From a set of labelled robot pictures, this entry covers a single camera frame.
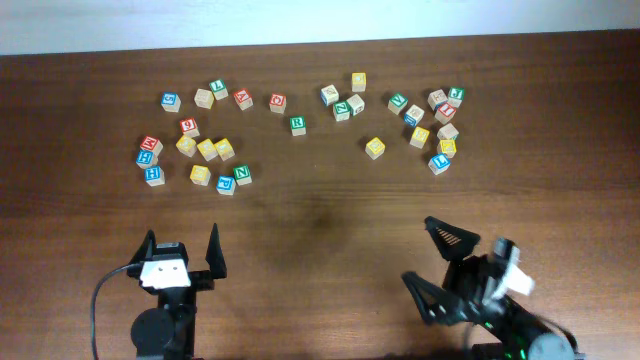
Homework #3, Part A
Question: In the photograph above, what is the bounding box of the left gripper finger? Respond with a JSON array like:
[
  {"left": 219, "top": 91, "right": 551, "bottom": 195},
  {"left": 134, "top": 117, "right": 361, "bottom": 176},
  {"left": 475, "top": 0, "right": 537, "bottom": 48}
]
[
  {"left": 129, "top": 230, "right": 156, "bottom": 265},
  {"left": 205, "top": 224, "right": 227, "bottom": 279}
]

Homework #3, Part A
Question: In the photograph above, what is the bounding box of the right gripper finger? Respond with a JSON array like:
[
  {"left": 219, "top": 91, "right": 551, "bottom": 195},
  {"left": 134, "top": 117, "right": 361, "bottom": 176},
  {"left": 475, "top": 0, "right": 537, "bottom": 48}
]
[
  {"left": 401, "top": 271, "right": 450, "bottom": 324},
  {"left": 425, "top": 216, "right": 481, "bottom": 262}
]

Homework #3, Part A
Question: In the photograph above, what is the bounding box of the blue P block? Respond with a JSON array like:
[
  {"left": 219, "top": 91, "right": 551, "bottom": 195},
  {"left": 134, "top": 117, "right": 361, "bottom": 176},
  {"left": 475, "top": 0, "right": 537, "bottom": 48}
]
[{"left": 216, "top": 175, "right": 236, "bottom": 196}]

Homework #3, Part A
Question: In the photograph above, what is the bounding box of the green N block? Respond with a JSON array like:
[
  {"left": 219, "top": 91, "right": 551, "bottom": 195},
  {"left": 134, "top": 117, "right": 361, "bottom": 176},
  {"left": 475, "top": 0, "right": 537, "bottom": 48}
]
[{"left": 233, "top": 165, "right": 252, "bottom": 186}]

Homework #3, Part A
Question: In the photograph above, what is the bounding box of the green R block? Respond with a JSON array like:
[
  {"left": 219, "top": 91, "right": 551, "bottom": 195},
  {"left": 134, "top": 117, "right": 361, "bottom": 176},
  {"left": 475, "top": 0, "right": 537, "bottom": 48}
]
[{"left": 289, "top": 116, "right": 307, "bottom": 136}]

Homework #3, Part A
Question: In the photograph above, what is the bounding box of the yellow block cluster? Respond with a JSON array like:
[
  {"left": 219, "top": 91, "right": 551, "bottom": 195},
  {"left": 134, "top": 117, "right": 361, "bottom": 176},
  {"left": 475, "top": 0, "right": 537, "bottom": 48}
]
[
  {"left": 214, "top": 138, "right": 235, "bottom": 161},
  {"left": 176, "top": 135, "right": 197, "bottom": 157},
  {"left": 197, "top": 139, "right": 218, "bottom": 162}
]

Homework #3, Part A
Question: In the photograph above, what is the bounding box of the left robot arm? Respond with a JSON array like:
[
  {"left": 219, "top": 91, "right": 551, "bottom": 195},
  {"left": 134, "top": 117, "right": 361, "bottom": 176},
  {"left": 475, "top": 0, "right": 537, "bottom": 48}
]
[{"left": 127, "top": 226, "right": 227, "bottom": 360}]

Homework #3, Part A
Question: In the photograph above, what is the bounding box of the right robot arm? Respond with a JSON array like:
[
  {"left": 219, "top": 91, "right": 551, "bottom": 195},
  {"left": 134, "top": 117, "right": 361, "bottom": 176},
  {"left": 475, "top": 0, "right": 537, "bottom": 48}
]
[{"left": 402, "top": 216, "right": 585, "bottom": 360}]

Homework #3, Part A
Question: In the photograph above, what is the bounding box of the blue H block lower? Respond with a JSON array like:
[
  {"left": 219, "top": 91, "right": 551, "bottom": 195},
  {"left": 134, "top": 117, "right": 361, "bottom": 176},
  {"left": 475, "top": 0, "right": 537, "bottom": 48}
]
[{"left": 144, "top": 166, "right": 165, "bottom": 187}]

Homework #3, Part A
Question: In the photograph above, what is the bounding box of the blue h block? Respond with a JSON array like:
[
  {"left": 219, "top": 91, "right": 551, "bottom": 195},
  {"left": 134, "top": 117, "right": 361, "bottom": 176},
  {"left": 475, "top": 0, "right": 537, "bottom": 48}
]
[
  {"left": 135, "top": 149, "right": 158, "bottom": 169},
  {"left": 144, "top": 166, "right": 165, "bottom": 187}
]

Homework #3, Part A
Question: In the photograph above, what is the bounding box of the blue L block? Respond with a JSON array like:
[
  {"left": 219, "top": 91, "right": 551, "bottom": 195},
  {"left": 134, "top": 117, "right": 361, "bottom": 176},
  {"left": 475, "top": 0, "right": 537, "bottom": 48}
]
[{"left": 428, "top": 154, "right": 451, "bottom": 175}]

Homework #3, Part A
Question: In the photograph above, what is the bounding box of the blue H block upper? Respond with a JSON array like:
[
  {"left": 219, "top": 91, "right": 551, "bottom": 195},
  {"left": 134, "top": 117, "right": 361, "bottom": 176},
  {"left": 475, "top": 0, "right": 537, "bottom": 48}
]
[{"left": 135, "top": 149, "right": 158, "bottom": 169}]

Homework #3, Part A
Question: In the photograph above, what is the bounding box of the red M block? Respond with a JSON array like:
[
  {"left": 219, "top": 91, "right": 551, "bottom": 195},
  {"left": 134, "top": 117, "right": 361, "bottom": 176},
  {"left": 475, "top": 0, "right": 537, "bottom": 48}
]
[{"left": 140, "top": 136, "right": 163, "bottom": 156}]

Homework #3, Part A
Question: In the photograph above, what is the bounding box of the plain wooden block right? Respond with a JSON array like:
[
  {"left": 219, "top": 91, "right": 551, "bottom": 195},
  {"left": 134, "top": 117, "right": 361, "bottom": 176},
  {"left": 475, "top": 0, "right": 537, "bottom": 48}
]
[{"left": 437, "top": 123, "right": 459, "bottom": 140}]

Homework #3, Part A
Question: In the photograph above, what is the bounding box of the plain wooden block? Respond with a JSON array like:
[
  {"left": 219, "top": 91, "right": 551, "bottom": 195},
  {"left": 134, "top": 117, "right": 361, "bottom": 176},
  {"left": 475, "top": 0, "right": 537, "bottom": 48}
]
[
  {"left": 194, "top": 89, "right": 215, "bottom": 109},
  {"left": 437, "top": 123, "right": 459, "bottom": 140},
  {"left": 347, "top": 94, "right": 365, "bottom": 116}
]

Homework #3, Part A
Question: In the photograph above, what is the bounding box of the red I block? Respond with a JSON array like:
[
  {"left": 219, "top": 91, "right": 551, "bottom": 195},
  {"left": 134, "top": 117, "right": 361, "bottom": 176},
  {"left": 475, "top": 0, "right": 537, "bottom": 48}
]
[{"left": 434, "top": 102, "right": 457, "bottom": 124}]

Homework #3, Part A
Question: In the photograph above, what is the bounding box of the red 6 block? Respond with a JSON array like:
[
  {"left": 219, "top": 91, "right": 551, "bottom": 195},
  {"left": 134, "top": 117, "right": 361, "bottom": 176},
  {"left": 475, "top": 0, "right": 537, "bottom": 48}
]
[{"left": 179, "top": 118, "right": 200, "bottom": 138}]

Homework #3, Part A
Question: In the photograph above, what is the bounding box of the blue S block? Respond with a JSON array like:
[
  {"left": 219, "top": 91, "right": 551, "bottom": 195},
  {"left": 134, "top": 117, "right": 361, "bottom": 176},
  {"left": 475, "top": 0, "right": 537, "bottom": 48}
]
[{"left": 404, "top": 105, "right": 425, "bottom": 127}]

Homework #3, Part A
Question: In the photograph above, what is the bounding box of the wooden K block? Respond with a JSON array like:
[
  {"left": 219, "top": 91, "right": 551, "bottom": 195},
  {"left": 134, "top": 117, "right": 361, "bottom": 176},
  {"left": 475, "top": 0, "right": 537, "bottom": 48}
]
[{"left": 427, "top": 89, "right": 448, "bottom": 111}]

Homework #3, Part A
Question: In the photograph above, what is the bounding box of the green J block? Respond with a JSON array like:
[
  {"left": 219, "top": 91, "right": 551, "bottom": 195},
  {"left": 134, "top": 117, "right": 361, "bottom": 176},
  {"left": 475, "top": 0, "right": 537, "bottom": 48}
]
[{"left": 447, "top": 87, "right": 465, "bottom": 108}]

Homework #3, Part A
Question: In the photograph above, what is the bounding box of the blue 5 block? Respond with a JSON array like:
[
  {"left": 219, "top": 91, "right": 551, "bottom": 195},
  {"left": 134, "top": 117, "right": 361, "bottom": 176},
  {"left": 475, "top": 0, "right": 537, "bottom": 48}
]
[{"left": 161, "top": 92, "right": 181, "bottom": 113}]

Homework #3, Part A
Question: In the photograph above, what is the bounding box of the green V block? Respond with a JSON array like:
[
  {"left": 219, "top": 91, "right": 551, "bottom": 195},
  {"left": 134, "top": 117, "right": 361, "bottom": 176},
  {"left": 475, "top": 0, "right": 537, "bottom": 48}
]
[{"left": 388, "top": 93, "right": 408, "bottom": 115}]

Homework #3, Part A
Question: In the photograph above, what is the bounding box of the plain wooden block left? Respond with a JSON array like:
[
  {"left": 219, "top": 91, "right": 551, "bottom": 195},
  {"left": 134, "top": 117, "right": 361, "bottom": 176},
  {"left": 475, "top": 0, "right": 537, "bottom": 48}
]
[{"left": 194, "top": 89, "right": 215, "bottom": 109}]

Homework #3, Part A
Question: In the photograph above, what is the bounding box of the red A block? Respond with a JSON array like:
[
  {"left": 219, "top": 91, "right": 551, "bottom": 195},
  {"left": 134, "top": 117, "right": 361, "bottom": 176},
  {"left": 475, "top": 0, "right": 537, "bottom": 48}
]
[{"left": 233, "top": 88, "right": 253, "bottom": 111}]

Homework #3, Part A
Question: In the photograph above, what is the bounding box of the red Q block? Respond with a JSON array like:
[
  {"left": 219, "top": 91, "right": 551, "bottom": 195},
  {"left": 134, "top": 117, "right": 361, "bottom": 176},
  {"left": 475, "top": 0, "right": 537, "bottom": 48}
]
[{"left": 269, "top": 93, "right": 287, "bottom": 114}]

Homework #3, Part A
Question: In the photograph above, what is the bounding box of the plain wooden block centre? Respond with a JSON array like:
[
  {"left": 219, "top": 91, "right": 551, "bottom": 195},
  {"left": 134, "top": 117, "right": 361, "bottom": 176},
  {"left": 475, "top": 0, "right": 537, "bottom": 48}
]
[{"left": 347, "top": 94, "right": 365, "bottom": 116}]

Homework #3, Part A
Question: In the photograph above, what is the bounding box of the green L block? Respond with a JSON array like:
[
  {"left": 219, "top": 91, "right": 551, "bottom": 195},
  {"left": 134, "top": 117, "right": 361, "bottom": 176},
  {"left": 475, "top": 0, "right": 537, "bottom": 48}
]
[{"left": 209, "top": 79, "right": 229, "bottom": 101}]

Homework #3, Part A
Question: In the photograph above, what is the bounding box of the green Z block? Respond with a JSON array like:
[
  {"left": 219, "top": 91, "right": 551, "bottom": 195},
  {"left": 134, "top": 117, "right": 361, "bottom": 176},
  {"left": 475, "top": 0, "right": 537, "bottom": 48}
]
[{"left": 333, "top": 101, "right": 351, "bottom": 122}]

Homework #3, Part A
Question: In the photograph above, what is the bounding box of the yellow block top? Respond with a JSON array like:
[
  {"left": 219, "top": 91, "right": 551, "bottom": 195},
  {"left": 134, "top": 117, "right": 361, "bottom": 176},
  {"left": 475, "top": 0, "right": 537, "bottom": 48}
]
[{"left": 351, "top": 72, "right": 367, "bottom": 93}]

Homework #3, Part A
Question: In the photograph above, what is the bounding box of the wooden block blue side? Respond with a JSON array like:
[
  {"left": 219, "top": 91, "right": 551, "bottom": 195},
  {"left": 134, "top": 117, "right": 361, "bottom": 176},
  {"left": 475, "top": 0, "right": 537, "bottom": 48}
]
[{"left": 320, "top": 84, "right": 339, "bottom": 106}]

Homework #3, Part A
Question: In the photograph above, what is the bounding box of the left black cable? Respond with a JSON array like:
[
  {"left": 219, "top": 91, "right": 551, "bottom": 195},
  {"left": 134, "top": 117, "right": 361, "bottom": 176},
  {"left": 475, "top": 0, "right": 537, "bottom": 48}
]
[{"left": 90, "top": 264, "right": 132, "bottom": 360}]

